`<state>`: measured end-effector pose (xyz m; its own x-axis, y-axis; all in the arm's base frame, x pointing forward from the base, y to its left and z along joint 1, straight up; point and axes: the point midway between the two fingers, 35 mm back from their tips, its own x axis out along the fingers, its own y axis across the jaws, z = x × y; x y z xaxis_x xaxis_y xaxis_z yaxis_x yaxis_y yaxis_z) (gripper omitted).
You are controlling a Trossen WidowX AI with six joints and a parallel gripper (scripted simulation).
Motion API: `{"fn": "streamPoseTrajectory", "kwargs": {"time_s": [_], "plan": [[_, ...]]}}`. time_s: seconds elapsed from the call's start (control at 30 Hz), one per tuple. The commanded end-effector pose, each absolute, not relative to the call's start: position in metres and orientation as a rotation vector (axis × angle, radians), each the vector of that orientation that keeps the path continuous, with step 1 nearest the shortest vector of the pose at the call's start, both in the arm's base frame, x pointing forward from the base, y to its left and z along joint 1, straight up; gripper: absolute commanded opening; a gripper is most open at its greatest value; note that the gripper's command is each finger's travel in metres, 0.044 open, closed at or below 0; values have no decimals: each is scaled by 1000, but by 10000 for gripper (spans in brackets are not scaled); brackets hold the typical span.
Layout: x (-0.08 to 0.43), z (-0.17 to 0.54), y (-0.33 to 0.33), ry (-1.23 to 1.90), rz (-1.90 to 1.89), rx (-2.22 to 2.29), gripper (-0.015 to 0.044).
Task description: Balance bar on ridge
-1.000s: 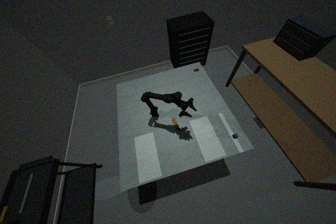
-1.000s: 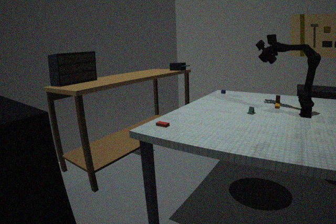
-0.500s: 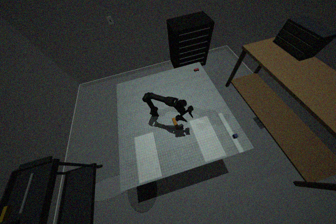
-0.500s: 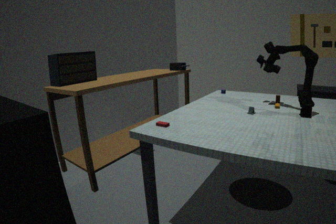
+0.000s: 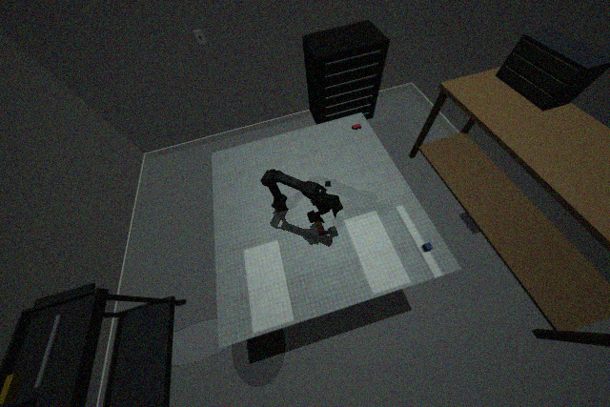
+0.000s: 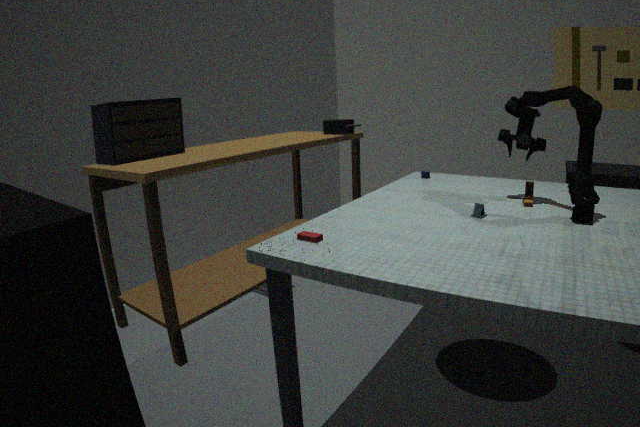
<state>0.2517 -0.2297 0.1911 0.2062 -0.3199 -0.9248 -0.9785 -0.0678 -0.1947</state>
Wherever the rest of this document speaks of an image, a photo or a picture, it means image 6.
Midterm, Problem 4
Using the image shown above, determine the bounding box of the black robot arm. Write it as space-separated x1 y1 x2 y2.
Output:
505 86 603 225

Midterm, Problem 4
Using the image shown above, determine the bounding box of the red rectangular block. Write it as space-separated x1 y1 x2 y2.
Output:
297 231 323 244

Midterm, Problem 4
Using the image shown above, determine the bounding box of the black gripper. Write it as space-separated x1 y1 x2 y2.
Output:
498 123 547 162

